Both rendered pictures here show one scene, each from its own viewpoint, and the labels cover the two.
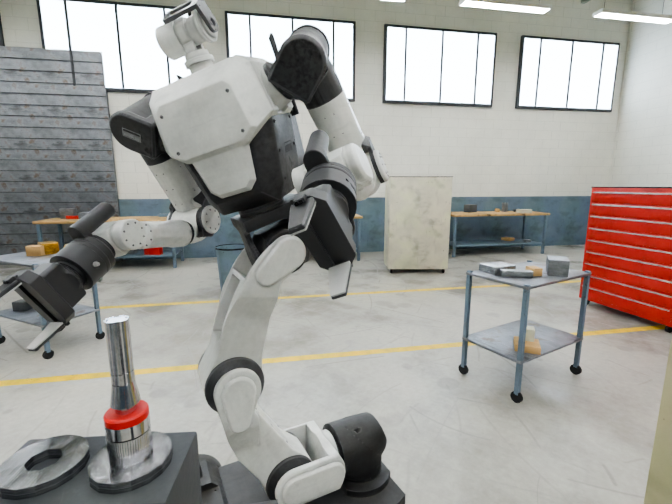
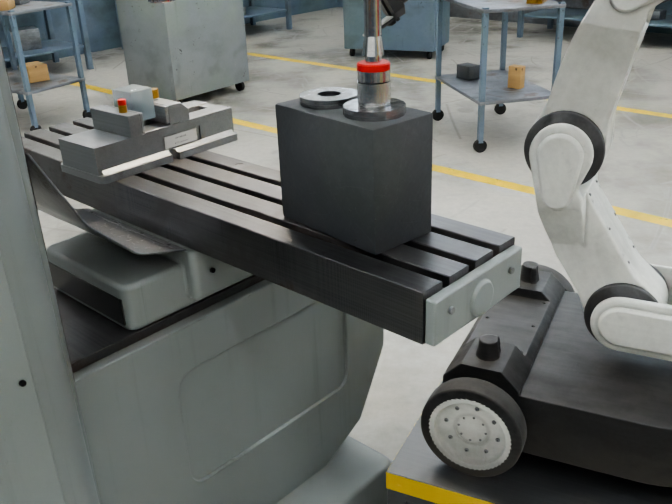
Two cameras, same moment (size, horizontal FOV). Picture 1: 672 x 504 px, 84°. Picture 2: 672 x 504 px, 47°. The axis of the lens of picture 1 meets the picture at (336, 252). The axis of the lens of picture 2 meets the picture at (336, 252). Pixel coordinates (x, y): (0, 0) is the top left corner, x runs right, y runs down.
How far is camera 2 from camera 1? 0.66 m
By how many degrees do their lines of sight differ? 53
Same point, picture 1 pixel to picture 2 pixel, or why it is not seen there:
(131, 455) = (368, 97)
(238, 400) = (556, 164)
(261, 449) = (587, 253)
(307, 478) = (638, 317)
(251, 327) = (599, 73)
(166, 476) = (386, 122)
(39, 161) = not seen: outside the picture
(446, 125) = not seen: outside the picture
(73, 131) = not seen: outside the picture
